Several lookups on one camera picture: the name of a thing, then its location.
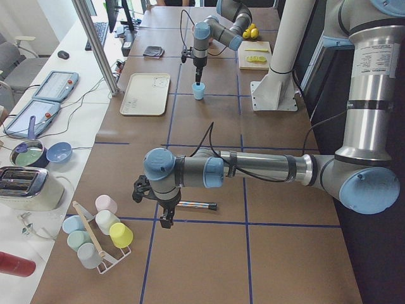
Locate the white cup rack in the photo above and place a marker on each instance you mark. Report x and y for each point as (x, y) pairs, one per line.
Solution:
(110, 254)

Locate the light blue plastic cup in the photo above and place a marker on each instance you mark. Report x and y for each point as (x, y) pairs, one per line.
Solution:
(198, 90)

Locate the red bottle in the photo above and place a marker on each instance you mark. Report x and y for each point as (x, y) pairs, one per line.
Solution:
(16, 266)

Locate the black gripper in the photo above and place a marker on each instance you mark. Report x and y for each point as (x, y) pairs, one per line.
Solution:
(199, 63)
(169, 204)

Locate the yellow lemon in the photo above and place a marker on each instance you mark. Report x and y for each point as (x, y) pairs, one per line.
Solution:
(253, 27)
(246, 34)
(254, 33)

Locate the aluminium frame post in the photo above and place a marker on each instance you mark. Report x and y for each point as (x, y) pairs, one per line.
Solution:
(87, 23)

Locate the steel muddler black tip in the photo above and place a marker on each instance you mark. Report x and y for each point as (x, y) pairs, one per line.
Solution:
(191, 204)

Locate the yellow cup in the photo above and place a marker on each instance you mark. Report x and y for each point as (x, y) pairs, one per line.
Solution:
(121, 235)

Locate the grey office chair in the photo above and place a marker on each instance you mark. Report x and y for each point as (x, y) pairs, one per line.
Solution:
(19, 67)

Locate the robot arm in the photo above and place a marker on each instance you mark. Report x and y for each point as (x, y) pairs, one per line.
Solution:
(357, 174)
(234, 11)

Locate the white cup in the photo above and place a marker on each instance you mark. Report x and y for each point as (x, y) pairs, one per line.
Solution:
(105, 219)

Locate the pink bowl of ice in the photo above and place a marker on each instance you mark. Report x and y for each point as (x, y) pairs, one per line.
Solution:
(210, 42)

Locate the green cup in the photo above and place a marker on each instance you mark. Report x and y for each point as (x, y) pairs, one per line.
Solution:
(77, 238)

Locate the black computer mouse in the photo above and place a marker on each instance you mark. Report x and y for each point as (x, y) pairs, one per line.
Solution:
(63, 55)

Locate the grey cup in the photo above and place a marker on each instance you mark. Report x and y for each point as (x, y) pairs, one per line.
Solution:
(89, 256)

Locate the yellow plastic knife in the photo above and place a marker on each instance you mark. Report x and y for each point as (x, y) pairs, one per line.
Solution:
(258, 50)

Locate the lemon slices row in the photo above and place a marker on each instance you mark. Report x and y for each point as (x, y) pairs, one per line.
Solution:
(256, 59)

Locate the blue saucepan with lid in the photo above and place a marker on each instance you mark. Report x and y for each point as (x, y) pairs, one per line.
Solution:
(30, 153)

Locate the grey folded cloth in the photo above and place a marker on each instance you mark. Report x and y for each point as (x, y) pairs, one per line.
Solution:
(153, 52)

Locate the cream bear serving tray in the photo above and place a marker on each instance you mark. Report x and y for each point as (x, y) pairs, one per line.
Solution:
(146, 94)

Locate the bamboo cutting board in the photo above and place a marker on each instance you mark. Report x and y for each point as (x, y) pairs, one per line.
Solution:
(254, 55)

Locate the pink cup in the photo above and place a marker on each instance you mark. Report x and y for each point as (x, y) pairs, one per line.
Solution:
(105, 202)

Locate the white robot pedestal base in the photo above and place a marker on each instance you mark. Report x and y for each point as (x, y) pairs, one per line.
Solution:
(275, 92)

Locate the teach pendant tablet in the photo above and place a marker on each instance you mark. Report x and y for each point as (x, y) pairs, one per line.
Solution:
(44, 112)
(57, 86)

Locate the blue bowl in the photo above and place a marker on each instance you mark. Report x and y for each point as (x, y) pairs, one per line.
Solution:
(60, 152)

